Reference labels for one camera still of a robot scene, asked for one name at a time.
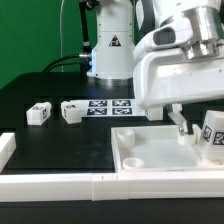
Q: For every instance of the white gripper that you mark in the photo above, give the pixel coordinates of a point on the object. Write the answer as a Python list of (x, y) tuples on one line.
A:
[(167, 77)]

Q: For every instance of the white square table top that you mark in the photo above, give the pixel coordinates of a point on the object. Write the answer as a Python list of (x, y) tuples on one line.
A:
[(158, 148)]

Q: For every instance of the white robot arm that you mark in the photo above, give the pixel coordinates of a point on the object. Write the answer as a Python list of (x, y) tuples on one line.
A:
[(121, 25)]

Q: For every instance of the white U-shaped obstacle fence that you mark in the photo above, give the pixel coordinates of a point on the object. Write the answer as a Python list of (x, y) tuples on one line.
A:
[(67, 187)]

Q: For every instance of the white sheet with fiducial markers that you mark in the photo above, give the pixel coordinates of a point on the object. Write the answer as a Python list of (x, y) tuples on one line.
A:
[(108, 108)]

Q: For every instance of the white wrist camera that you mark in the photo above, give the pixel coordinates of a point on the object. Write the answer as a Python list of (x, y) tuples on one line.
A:
[(166, 37)]

